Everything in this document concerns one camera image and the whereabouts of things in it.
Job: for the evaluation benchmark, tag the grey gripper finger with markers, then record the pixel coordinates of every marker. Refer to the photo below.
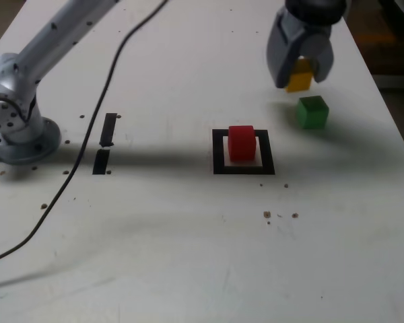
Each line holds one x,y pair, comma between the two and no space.
281,50
316,43

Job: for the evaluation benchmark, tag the yellow cube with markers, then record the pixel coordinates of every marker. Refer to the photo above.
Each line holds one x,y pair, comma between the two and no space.
299,82

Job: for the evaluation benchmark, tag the green cube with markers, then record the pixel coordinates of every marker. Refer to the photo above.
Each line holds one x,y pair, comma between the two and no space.
311,114

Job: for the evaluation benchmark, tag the red cube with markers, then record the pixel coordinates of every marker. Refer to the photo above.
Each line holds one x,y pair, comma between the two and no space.
241,144

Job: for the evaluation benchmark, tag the black tape square outline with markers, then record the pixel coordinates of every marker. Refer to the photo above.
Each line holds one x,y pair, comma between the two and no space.
219,154

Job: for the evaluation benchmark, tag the brown wooden furniture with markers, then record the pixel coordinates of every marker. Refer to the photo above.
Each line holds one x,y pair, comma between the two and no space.
390,40

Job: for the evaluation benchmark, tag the black tape strip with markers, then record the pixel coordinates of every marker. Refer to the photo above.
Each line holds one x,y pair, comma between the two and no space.
107,129

